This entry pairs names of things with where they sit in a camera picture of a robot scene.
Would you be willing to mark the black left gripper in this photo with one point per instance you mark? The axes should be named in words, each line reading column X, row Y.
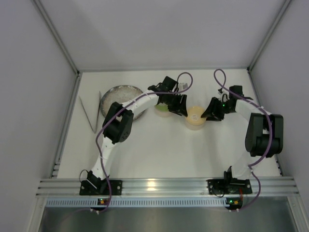
column 175, row 100

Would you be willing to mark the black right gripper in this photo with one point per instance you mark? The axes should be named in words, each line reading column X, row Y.
column 221, row 108

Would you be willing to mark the green round lid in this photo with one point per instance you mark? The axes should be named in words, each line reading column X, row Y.
column 162, row 107

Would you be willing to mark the beige round lid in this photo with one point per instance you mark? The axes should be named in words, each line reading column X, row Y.
column 194, row 116

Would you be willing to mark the steel lunch container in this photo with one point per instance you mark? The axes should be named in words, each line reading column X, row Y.
column 162, row 113
column 194, row 127

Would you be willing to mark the steel tongs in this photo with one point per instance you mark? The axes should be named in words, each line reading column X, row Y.
column 91, row 107

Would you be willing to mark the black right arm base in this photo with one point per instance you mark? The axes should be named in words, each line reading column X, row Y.
column 229, row 186

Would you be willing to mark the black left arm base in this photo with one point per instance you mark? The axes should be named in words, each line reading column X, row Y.
column 94, row 186

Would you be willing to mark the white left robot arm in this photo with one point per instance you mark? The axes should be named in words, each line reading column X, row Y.
column 118, row 124

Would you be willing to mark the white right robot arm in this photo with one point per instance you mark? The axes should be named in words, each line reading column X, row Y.
column 264, row 135

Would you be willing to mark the speckled ceramic plate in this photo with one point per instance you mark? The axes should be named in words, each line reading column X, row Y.
column 120, row 94

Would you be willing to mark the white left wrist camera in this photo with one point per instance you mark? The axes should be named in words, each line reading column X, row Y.
column 182, row 86

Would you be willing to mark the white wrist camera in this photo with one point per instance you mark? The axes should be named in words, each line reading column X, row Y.
column 221, row 93
column 182, row 86

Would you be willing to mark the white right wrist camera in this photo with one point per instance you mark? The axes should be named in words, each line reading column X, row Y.
column 221, row 93

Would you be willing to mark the grey slotted cable duct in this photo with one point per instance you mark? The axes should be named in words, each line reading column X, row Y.
column 137, row 202

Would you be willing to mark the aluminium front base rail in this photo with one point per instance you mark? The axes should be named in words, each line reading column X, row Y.
column 170, row 187

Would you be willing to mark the aluminium frame rail left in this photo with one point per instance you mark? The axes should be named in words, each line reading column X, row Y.
column 73, row 94

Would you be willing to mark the aluminium frame post right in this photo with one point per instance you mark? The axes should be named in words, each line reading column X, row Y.
column 269, row 33

